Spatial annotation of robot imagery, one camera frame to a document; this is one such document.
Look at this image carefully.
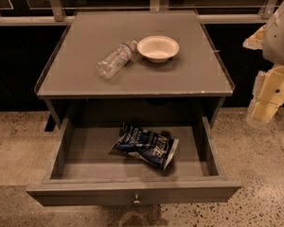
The grey cabinet with counter top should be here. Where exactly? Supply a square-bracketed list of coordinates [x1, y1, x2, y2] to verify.
[35, 10, 234, 125]

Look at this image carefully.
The metal railing frame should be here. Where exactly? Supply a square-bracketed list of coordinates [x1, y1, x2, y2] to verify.
[0, 0, 284, 27]

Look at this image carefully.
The small metal drawer knob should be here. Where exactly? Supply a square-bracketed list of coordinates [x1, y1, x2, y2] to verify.
[133, 193, 141, 205]

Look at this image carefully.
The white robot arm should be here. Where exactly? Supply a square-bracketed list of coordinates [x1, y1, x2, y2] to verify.
[243, 1, 284, 127]

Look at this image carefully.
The blue chip bag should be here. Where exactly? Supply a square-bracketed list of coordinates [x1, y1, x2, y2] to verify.
[113, 123, 179, 170]

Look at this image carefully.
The clear plastic water bottle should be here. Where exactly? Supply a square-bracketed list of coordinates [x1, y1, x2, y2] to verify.
[97, 41, 137, 79]

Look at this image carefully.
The open grey top drawer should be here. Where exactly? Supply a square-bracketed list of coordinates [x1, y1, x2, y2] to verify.
[27, 117, 241, 206]

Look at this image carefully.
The white shallow bowl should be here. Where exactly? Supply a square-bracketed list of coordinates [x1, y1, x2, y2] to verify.
[137, 36, 180, 63]

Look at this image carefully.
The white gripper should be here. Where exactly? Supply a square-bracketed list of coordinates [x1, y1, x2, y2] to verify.
[242, 26, 284, 126]

